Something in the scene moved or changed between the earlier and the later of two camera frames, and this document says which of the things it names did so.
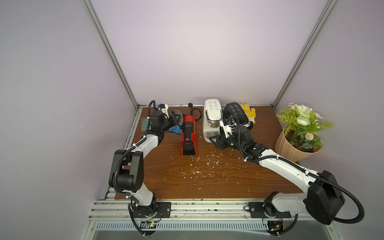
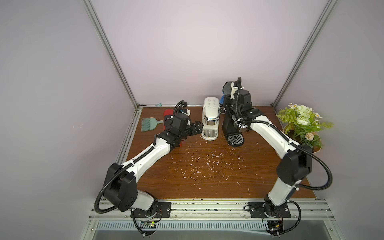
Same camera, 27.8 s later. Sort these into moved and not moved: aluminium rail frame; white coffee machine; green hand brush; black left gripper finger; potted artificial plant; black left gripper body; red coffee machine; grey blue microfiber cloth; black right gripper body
Moved: black left gripper body; red coffee machine; black right gripper body; grey blue microfiber cloth; black left gripper finger
Not moved: green hand brush; potted artificial plant; white coffee machine; aluminium rail frame
